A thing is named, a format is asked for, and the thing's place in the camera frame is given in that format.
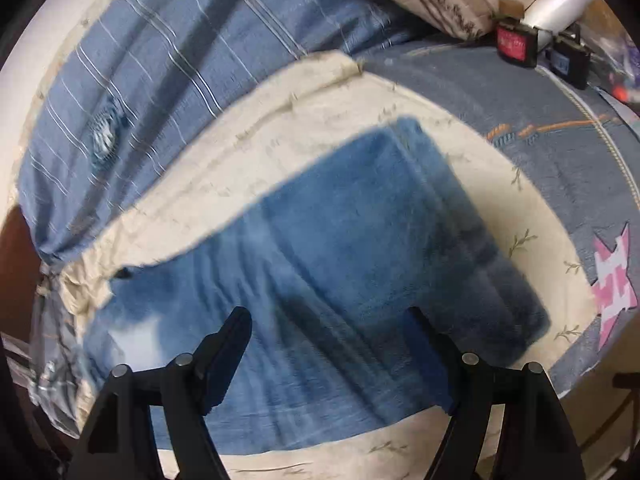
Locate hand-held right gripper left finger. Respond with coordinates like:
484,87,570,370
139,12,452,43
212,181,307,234
67,306,253,480

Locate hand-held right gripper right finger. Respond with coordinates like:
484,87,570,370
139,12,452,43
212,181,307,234
404,306,586,480

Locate blue denim pants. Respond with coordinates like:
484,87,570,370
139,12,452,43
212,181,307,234
82,116,553,453

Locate brown wooden headboard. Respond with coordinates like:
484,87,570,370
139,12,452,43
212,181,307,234
0,205,42,336

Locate cream leaf print blanket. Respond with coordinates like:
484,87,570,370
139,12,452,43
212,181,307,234
37,50,601,480

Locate blue plaid quilt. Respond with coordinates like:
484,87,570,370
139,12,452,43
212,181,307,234
17,0,426,266

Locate blue and black device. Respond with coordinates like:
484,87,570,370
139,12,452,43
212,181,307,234
545,32,591,90

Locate red and black device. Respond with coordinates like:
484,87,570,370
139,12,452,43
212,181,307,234
495,17,538,68

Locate clear plastic bag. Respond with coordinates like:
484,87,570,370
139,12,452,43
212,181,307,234
585,0,640,111

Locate white plastic roll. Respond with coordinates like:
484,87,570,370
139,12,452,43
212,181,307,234
522,0,596,28

